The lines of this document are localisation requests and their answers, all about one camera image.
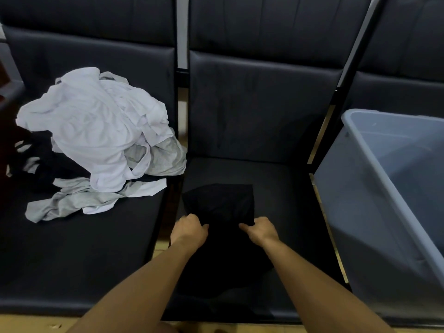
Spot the person's right hand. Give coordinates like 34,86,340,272
238,216,281,248

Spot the person's left hand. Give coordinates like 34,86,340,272
170,214,210,253

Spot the blue-grey plastic bin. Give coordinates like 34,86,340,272
314,108,444,316

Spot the grey tank top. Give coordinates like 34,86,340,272
25,176,168,224

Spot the white garment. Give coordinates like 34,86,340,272
15,67,153,193

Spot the person's left forearm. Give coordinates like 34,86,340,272
68,239,198,333

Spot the person's right forearm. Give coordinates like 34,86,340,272
262,239,395,333

